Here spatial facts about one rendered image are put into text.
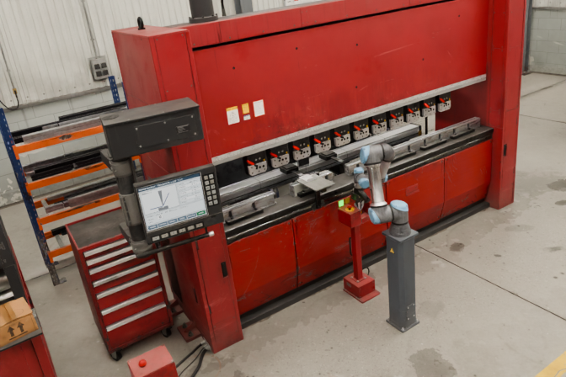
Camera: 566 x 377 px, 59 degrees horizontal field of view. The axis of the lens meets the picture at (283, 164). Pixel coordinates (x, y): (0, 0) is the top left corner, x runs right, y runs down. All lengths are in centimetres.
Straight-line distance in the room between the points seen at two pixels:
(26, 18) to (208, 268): 469
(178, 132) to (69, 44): 480
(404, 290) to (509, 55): 250
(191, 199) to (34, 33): 487
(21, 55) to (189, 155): 442
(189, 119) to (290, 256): 170
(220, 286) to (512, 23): 344
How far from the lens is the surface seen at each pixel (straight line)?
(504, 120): 531
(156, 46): 305
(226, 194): 398
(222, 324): 387
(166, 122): 272
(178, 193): 282
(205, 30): 337
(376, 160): 341
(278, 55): 365
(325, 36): 387
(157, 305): 400
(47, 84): 740
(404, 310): 388
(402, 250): 359
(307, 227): 402
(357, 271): 423
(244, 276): 388
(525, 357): 392
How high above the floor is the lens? 259
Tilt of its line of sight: 22 degrees down
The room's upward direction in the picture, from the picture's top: 7 degrees counter-clockwise
